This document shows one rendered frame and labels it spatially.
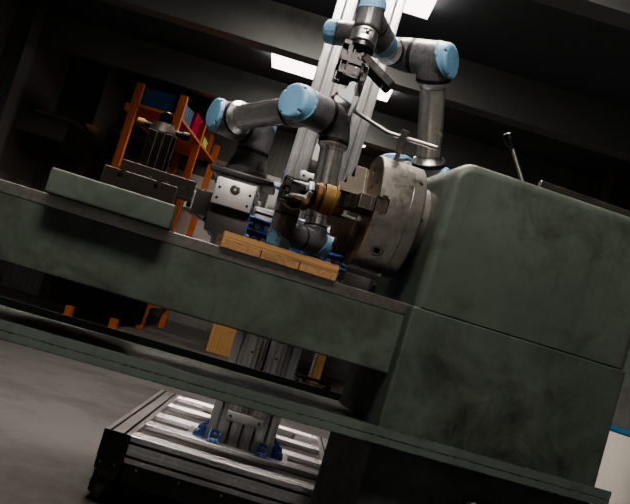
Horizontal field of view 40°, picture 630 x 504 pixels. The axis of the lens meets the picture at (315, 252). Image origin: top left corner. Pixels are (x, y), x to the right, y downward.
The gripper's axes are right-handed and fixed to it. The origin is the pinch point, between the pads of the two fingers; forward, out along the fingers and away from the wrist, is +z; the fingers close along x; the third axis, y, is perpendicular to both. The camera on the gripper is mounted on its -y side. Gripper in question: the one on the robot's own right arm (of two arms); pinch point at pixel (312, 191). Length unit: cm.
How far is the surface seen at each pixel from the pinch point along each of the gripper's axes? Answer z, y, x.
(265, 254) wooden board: 14.9, 8.4, -20.5
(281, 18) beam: -464, 11, 191
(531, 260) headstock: 18, -57, -2
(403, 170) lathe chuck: 6.5, -20.8, 11.8
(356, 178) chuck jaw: -6.7, -11.5, 8.1
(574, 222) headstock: 18, -65, 11
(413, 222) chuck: 12.0, -26.0, -1.3
